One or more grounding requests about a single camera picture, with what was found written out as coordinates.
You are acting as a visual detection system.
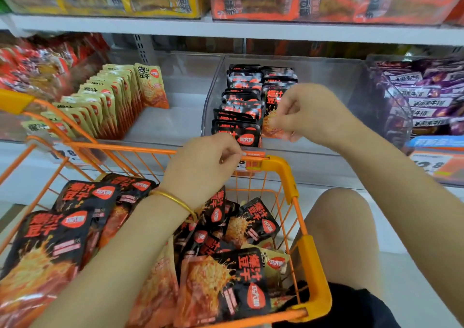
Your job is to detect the person's right hand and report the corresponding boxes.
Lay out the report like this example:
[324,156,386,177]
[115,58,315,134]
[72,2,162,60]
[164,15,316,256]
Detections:
[268,83,365,151]

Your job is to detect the person's left hand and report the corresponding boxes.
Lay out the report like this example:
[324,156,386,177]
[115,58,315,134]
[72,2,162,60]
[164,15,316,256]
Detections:
[161,132,246,213]

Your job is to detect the black flame print snack packet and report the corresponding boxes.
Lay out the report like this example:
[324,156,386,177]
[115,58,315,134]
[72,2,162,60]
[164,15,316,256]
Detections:
[262,76,299,90]
[261,85,299,141]
[261,66,298,78]

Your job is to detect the row of black orange snacks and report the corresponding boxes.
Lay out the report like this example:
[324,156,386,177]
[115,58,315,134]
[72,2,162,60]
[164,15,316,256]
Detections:
[211,63,266,149]

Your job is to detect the yellow orange snack packet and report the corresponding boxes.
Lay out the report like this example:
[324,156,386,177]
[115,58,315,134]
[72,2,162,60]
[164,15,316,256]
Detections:
[135,63,171,110]

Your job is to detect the row of yellow orange snacks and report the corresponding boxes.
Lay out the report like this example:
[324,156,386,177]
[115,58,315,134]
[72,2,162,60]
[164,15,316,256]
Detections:
[22,63,146,148]

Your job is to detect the orange shopping cart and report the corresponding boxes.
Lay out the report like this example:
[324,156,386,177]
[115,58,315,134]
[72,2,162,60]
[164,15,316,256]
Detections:
[0,88,333,328]

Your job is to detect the pile of black orange snacks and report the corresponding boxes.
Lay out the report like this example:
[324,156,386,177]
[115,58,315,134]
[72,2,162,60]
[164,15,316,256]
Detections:
[0,172,296,328]

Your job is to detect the person's left forearm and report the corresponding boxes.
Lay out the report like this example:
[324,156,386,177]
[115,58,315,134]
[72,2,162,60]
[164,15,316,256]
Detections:
[29,192,194,328]

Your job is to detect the person's right forearm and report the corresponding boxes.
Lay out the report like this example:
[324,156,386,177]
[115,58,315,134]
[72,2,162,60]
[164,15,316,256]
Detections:
[342,128,464,327]

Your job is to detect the person's right leg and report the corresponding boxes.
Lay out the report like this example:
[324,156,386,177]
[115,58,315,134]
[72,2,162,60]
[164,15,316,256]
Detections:
[301,188,385,298]

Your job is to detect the orange blue shelf price tag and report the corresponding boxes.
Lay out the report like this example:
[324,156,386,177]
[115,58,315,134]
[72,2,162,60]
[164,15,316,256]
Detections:
[406,137,464,185]

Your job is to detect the pile of purple packets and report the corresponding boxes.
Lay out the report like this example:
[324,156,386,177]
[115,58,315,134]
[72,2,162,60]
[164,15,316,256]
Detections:
[373,57,464,138]

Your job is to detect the stack of orange trimmed packets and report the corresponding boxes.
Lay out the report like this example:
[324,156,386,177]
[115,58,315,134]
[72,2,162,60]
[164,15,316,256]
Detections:
[210,0,464,26]

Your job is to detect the pile of red tan packets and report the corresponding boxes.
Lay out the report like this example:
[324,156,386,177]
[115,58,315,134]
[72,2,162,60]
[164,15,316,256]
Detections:
[0,34,110,106]

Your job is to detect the black shorts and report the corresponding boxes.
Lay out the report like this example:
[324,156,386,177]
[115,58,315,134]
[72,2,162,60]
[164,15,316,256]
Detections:
[272,281,401,328]

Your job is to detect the gold bracelet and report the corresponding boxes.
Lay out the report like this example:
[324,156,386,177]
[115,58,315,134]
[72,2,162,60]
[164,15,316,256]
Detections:
[149,187,199,223]

